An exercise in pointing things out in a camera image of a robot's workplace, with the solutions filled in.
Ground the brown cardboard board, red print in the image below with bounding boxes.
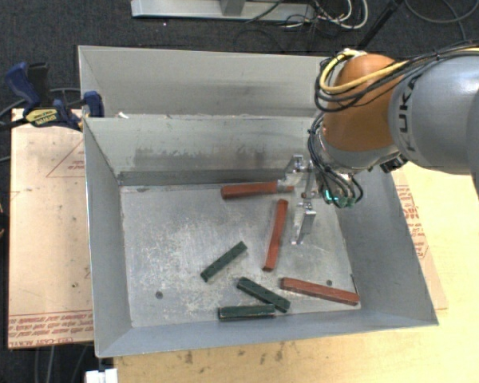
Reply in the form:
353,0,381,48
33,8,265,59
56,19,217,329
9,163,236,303
7,107,450,350

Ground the dark green flat block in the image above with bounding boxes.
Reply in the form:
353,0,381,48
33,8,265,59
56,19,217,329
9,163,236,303
217,303,277,322
200,240,249,283
236,275,292,314

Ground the grey metal bin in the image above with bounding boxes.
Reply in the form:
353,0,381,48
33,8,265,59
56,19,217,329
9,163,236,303
77,45,441,359

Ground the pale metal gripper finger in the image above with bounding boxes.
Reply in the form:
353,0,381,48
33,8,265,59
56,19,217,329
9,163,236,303
290,202,318,247
277,154,308,193

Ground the red-brown flat block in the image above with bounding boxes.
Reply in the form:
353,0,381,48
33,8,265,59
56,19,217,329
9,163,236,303
279,276,362,307
261,198,290,273
220,180,296,200

